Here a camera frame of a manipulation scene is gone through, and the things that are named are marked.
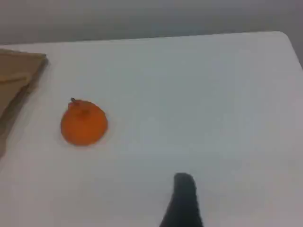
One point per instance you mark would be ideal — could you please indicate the orange fruit with stem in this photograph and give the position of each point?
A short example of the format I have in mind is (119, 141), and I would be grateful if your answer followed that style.
(82, 125)

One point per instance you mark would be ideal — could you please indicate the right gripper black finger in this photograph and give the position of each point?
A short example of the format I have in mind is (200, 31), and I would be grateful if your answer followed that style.
(183, 203)

